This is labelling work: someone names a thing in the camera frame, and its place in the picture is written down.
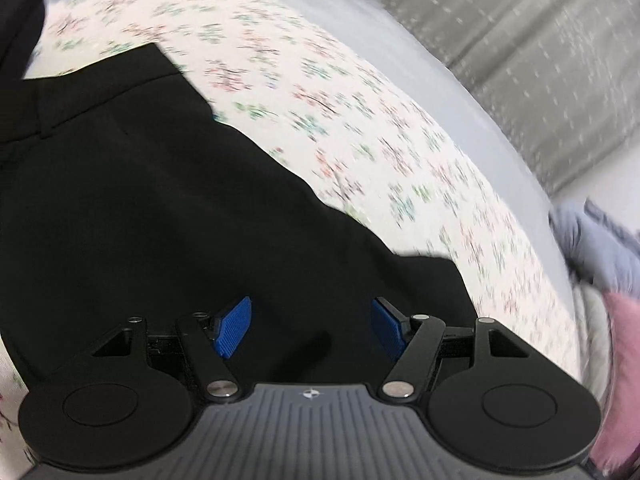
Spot pink pillow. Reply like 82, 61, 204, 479
587, 290, 640, 476

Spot blue-grey cloth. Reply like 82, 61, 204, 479
547, 199, 640, 296

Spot person's dark clothing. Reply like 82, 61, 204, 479
0, 0, 58, 78

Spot black pants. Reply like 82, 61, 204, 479
0, 42, 473, 396

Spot pink and grey pillows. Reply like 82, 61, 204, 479
570, 280, 621, 403

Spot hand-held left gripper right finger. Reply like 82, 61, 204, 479
370, 296, 534, 405

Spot floral printed sheet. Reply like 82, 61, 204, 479
0, 0, 583, 480

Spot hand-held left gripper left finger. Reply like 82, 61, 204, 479
91, 296, 253, 405

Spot grey star-patterned curtain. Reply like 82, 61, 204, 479
372, 0, 640, 201

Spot pale grey-blue bed sheet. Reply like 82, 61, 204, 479
42, 0, 573, 306

